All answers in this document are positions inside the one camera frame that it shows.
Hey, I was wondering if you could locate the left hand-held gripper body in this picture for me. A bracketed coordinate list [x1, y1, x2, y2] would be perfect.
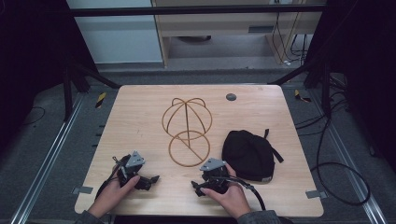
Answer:
[112, 150, 147, 189]

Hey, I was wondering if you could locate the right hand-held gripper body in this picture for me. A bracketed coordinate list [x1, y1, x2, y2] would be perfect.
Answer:
[199, 157, 232, 194]

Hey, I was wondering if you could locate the person's right hand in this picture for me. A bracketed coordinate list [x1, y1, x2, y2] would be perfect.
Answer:
[200, 162, 252, 219]

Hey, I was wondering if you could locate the person's left hand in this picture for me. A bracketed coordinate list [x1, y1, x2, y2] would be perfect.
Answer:
[88, 163, 141, 219]

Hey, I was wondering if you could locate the black cap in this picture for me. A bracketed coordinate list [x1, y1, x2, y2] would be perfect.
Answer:
[221, 128, 285, 183]

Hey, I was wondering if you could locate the yellow black tape strip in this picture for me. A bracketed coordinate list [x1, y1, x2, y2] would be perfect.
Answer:
[293, 89, 313, 104]
[94, 91, 107, 109]

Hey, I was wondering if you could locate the black metal stand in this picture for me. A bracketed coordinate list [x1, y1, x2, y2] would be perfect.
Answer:
[61, 57, 121, 123]
[268, 59, 332, 119]

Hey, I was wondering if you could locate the white cabinet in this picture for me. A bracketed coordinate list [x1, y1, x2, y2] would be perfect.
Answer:
[66, 0, 163, 65]

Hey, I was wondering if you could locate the light wooden desk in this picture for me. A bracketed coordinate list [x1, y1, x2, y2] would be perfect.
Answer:
[151, 0, 326, 68]

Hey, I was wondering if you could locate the dark curtain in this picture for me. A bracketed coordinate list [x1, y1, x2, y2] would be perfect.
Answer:
[303, 0, 396, 174]
[0, 0, 101, 157]

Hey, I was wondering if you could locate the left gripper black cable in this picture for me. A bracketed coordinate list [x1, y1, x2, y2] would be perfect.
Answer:
[94, 156, 126, 201]

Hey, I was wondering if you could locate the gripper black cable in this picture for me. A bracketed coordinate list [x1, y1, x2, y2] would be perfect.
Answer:
[94, 156, 126, 201]
[214, 175, 267, 213]

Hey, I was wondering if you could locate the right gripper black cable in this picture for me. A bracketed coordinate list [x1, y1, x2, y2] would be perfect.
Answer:
[214, 175, 267, 213]

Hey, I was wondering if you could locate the gold wire hat stand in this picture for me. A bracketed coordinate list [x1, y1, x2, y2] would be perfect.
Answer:
[161, 97, 214, 168]

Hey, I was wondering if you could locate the grey table bracket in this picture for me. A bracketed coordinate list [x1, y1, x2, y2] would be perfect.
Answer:
[304, 189, 329, 200]
[71, 185, 94, 196]

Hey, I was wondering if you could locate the aluminium floor rail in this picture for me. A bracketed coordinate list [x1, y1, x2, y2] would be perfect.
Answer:
[8, 92, 86, 224]
[309, 89, 389, 224]

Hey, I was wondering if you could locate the thin black floor cable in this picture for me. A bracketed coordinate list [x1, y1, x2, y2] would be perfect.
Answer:
[21, 105, 47, 127]

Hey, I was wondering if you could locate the bundle of desk cables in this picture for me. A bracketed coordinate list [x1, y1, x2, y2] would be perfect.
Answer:
[271, 0, 310, 67]

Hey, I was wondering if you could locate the long black floor cable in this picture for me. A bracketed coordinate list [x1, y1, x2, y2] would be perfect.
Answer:
[293, 74, 372, 207]

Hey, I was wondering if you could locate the black horizontal frame bar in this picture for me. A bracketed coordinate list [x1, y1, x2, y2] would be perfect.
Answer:
[69, 4, 327, 18]

